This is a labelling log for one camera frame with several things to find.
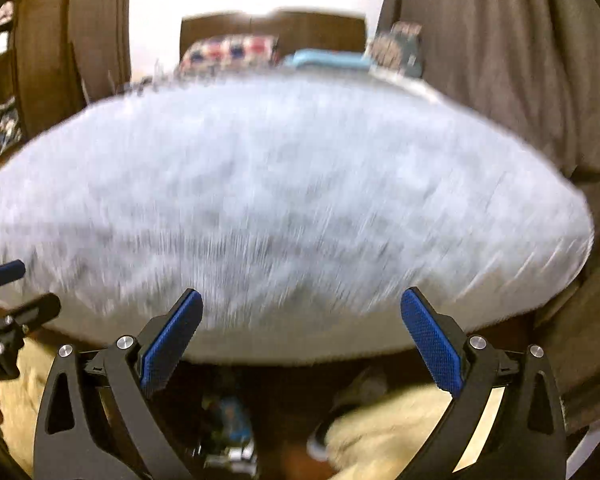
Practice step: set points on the checkered red blue pillow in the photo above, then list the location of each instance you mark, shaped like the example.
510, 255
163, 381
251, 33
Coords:
230, 50

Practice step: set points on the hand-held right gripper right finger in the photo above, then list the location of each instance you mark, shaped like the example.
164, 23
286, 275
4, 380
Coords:
432, 347

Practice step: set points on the light blue pillow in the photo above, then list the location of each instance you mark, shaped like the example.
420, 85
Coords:
330, 59

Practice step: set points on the shiny metal object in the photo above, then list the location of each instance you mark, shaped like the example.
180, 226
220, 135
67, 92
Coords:
227, 425

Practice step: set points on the patterned dark cushion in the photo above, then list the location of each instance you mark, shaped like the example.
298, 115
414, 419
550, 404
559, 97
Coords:
397, 47

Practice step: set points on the brown curtain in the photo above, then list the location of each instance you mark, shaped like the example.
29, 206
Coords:
505, 70

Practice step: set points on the wooden cabinet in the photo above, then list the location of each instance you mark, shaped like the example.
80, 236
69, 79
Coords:
100, 25

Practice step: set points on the wooden headboard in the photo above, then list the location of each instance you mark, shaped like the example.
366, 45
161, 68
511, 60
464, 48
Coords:
275, 25

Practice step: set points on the beige fleece pants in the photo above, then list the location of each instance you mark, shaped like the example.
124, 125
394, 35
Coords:
390, 430

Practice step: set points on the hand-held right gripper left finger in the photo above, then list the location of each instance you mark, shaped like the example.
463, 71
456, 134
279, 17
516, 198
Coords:
172, 345

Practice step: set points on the grey slipper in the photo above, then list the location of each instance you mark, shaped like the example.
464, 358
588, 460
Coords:
320, 440

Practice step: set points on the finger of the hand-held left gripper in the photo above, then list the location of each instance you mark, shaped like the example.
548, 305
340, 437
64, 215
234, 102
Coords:
37, 307
5, 271

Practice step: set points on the white furry blanket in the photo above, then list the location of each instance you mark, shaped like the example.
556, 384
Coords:
280, 200

